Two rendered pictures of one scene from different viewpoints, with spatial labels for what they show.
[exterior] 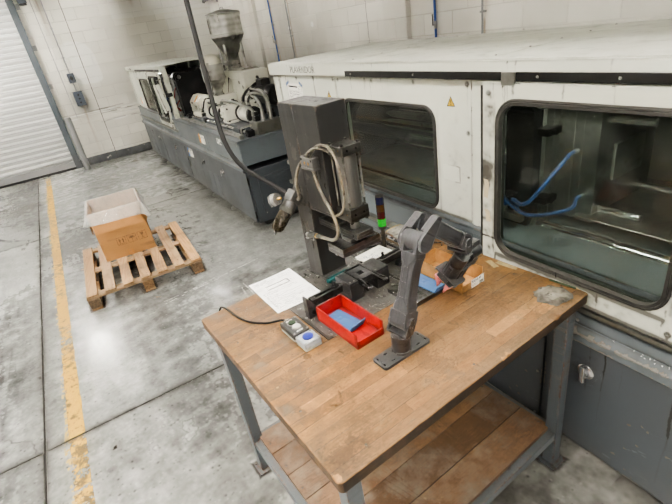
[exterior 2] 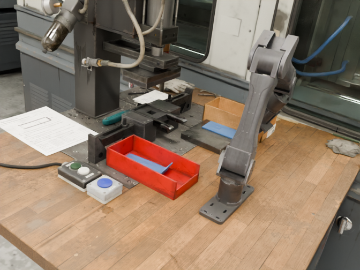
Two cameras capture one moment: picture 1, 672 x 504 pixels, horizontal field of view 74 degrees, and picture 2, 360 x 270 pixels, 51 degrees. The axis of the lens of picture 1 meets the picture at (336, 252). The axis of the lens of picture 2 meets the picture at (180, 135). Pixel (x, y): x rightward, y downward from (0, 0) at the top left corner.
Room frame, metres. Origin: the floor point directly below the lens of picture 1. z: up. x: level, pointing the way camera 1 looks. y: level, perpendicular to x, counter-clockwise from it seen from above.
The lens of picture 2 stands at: (0.49, 0.35, 1.52)
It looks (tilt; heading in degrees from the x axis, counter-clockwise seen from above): 28 degrees down; 333
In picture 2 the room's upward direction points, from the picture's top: 7 degrees clockwise
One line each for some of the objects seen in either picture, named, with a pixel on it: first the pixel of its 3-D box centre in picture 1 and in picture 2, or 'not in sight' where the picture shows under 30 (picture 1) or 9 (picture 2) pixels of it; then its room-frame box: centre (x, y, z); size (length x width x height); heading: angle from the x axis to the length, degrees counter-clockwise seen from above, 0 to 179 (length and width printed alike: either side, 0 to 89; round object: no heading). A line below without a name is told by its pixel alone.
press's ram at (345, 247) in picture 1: (340, 213); (137, 36); (1.64, -0.04, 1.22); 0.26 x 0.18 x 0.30; 31
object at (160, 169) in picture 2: (344, 318); (144, 163); (1.37, 0.01, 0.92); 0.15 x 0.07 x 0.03; 38
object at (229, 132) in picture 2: (428, 281); (225, 127); (1.50, -0.34, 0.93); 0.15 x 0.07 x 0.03; 34
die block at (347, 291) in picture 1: (362, 280); (151, 122); (1.58, -0.09, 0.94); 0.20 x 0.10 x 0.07; 121
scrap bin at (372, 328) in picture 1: (348, 320); (151, 164); (1.34, 0.00, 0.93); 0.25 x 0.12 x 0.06; 31
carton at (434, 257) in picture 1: (448, 269); (239, 119); (1.56, -0.44, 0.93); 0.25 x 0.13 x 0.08; 31
